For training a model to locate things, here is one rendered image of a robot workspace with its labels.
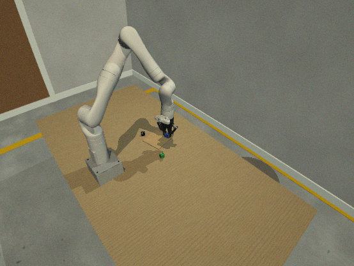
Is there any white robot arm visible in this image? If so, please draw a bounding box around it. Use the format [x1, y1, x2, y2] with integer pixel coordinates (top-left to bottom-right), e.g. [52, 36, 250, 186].
[77, 26, 176, 166]

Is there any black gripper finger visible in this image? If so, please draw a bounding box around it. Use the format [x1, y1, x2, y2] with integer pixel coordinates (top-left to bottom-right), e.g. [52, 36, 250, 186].
[167, 125, 178, 138]
[157, 121, 166, 137]

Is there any tan flat mat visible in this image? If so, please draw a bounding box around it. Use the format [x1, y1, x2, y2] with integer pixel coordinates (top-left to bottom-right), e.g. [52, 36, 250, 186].
[143, 130, 171, 149]

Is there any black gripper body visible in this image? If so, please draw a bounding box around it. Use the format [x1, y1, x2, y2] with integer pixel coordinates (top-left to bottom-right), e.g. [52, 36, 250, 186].
[165, 117, 174, 129]

